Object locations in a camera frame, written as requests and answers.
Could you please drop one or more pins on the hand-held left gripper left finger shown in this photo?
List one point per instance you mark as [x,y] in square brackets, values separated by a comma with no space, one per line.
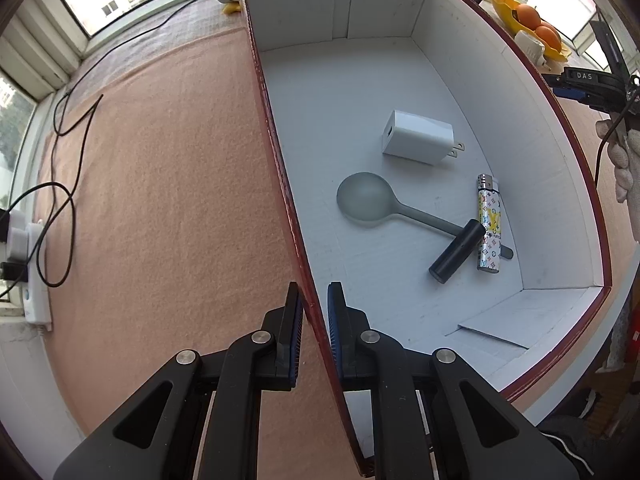
[298,345]

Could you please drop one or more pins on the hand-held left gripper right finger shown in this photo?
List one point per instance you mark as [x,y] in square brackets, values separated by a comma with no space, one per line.
[335,330]

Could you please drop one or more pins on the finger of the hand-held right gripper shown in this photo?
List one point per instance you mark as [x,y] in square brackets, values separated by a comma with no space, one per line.
[567,92]

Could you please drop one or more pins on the grey spoon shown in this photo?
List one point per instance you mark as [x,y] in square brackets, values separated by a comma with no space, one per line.
[367,200]

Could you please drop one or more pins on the black cylinder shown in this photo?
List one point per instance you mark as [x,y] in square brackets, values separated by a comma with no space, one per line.
[457,252]

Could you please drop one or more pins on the patterned lighter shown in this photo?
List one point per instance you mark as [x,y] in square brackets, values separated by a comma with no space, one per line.
[489,220]

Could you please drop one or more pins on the white wall charger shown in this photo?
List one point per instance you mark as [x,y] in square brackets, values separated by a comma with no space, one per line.
[417,135]

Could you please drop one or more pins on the white box with red rim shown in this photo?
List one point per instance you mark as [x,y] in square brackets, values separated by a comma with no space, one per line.
[350,110]

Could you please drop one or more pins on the person's right hand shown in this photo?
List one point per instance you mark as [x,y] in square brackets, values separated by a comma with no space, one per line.
[625,160]

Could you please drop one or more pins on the white plug adapter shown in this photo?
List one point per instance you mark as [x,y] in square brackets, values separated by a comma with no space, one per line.
[530,45]

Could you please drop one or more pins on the yellow fruit bowl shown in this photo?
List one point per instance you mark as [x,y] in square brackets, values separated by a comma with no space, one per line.
[505,10]

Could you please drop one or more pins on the dark cloth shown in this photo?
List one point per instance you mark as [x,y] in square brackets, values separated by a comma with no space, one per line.
[585,440]

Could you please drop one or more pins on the white power strip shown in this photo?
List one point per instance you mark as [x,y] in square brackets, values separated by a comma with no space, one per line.
[35,260]

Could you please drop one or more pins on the checked beige cloth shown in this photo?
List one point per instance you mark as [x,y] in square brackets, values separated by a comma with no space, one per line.
[165,35]

